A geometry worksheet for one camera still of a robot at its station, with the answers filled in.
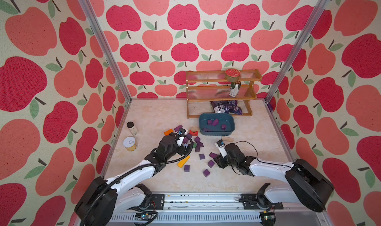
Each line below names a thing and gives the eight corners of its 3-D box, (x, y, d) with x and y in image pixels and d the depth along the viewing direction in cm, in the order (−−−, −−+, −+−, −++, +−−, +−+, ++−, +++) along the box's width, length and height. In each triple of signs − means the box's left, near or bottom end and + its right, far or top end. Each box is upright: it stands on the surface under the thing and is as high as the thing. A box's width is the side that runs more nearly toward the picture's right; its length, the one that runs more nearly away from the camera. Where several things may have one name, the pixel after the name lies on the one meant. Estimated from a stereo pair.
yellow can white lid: (124, 151, 94) (121, 147, 90) (127, 140, 99) (124, 136, 95) (135, 151, 94) (133, 147, 90) (138, 140, 99) (136, 136, 95)
